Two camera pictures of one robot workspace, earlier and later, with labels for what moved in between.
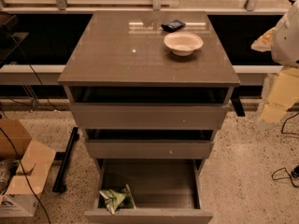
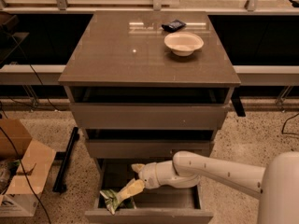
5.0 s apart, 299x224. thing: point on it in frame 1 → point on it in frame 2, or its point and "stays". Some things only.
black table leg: x=236 y=102 stays
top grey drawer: x=148 y=107 stays
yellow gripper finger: x=264 y=42 → x=149 y=178
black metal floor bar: x=64 y=158 stays
